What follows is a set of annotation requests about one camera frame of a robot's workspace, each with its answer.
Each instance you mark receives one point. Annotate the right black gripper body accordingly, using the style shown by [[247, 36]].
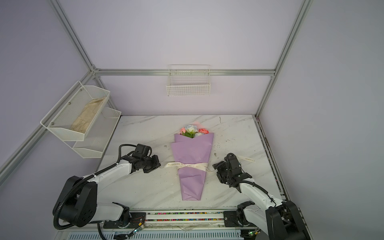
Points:
[[222, 172]]

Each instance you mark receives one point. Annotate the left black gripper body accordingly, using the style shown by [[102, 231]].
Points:
[[149, 164]]

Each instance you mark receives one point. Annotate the pink purple wrapping paper sheet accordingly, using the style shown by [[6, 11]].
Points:
[[192, 156]]

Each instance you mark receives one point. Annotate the red pink fake rose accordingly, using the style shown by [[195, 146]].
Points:
[[203, 131]]

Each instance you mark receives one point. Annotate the white blue fake rose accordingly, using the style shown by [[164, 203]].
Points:
[[191, 131]]

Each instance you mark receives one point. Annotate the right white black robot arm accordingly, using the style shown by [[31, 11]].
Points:
[[280, 220]]

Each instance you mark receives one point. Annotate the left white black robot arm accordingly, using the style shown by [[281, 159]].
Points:
[[78, 204]]

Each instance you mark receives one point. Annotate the white mesh lower shelf basket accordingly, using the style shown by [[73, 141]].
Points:
[[95, 143]]

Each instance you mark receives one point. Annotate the white mesh shelf basket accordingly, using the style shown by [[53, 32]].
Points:
[[95, 143], [59, 119]]

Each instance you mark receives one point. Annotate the beige cloth in basket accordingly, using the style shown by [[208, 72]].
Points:
[[83, 121]]

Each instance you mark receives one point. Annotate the white mesh upper shelf basket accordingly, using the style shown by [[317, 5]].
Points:
[[59, 119]]

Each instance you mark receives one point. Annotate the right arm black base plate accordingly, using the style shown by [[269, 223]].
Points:
[[235, 219]]

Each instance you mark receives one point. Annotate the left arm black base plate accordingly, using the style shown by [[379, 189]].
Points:
[[135, 219]]

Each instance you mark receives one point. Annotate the aluminium front rail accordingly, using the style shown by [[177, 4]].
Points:
[[179, 217]]

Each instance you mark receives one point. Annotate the white wire wall basket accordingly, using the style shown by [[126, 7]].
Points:
[[188, 80]]

